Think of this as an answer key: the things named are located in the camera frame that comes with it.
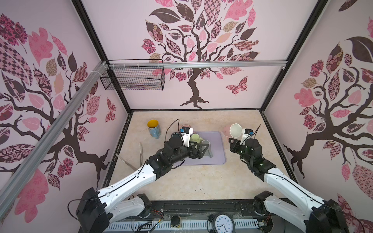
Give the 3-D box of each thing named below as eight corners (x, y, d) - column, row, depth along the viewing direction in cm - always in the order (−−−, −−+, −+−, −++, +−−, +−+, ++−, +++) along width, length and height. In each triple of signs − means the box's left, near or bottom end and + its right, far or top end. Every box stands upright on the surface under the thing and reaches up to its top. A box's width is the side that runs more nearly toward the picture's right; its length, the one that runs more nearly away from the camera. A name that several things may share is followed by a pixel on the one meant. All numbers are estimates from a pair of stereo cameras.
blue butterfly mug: (148, 141, 103) (144, 132, 94) (151, 128, 110) (147, 119, 102) (160, 141, 103) (157, 132, 94) (162, 128, 110) (159, 119, 102)
